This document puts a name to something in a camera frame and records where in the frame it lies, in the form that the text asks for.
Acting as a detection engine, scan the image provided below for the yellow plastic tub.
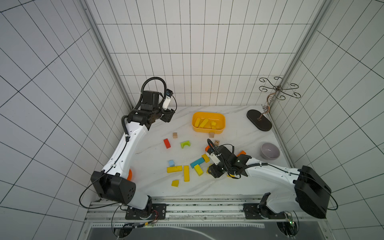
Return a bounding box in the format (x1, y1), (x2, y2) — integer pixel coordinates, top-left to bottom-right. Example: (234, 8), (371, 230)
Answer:
(192, 112), (226, 134)

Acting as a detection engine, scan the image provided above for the yellow triangle block bottom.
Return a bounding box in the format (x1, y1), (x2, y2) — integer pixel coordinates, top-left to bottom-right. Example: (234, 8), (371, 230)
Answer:
(171, 180), (180, 188)

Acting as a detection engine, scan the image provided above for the yellow long block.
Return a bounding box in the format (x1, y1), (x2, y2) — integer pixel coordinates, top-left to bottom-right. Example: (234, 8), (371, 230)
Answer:
(167, 166), (183, 173)
(194, 118), (201, 128)
(184, 166), (190, 182)

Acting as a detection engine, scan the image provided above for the aluminium rail frame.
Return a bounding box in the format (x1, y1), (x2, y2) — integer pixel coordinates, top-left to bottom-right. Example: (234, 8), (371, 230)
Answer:
(85, 195), (317, 228)

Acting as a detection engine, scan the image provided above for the purple bowl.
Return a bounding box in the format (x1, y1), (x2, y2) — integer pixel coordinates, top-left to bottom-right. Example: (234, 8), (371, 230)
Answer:
(261, 143), (280, 161)

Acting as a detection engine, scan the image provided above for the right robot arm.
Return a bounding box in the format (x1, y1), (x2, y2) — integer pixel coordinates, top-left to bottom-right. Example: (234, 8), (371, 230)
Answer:
(206, 146), (332, 220)

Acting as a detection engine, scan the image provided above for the yellow short block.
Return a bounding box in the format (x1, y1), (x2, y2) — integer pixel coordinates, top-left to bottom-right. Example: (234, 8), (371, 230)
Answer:
(194, 165), (204, 176)

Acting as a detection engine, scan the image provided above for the yellow long block diagonal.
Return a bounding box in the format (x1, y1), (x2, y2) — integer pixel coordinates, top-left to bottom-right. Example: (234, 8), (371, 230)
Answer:
(199, 119), (209, 129)

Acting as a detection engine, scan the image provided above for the black metal hook stand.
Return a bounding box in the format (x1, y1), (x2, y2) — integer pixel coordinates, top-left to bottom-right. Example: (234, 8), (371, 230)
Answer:
(246, 77), (302, 132)

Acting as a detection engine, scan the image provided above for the green arch block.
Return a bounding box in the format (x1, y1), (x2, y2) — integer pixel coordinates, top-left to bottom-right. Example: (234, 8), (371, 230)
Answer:
(181, 141), (191, 149)

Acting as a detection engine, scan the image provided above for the yellow long block upright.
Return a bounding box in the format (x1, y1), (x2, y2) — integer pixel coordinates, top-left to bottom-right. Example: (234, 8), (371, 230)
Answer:
(184, 166), (190, 182)

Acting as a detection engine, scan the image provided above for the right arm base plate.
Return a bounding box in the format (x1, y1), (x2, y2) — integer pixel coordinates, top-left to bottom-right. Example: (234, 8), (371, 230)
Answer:
(243, 203), (286, 220)

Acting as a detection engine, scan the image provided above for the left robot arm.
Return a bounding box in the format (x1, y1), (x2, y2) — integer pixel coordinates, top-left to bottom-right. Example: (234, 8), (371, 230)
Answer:
(91, 77), (175, 210)

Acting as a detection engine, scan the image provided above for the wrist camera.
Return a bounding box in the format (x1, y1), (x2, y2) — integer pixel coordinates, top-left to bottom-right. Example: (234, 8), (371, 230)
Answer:
(209, 153), (221, 165)
(162, 89), (173, 111)

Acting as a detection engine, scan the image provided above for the teal long block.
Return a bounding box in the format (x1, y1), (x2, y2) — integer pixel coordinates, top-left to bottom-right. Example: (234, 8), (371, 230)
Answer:
(190, 158), (205, 169)

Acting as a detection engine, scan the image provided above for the orange bowl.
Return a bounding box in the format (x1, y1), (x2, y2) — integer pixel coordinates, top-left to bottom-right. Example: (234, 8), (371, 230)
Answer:
(127, 170), (133, 181)

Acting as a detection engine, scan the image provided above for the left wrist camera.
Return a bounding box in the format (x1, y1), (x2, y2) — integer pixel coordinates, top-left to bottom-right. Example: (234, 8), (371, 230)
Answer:
(162, 89), (173, 111)

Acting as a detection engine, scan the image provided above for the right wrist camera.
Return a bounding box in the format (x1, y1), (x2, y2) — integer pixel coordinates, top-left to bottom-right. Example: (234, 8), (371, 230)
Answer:
(209, 153), (221, 165)

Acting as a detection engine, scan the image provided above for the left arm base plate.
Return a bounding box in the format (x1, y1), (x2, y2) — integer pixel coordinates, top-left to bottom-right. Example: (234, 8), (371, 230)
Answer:
(125, 204), (167, 221)

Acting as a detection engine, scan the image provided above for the orange long block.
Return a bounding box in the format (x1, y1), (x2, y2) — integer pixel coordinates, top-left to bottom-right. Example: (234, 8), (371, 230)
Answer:
(237, 151), (247, 157)

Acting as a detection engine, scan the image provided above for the red block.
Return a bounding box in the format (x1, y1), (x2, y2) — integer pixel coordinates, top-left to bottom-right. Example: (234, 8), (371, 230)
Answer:
(164, 139), (171, 149)

